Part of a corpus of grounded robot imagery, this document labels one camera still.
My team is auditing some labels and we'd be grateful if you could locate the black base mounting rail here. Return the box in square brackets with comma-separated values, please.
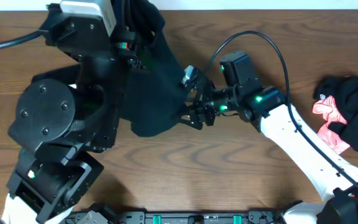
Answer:
[61, 203, 286, 224]

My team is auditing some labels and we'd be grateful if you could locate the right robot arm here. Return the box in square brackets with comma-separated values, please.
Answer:
[181, 51, 358, 223]

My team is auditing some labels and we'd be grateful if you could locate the black t-shirt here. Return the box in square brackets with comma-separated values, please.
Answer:
[121, 1, 186, 138]

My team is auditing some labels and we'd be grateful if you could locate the black fabric storage container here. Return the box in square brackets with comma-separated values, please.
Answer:
[25, 64, 81, 90]

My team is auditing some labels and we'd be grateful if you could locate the pink crumpled garment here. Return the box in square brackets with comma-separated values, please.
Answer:
[312, 95, 350, 154]

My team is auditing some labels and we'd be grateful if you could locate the black crumpled garment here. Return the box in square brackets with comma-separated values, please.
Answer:
[313, 76, 358, 152]

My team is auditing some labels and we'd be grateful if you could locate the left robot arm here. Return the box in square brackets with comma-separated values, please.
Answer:
[2, 1, 141, 223]

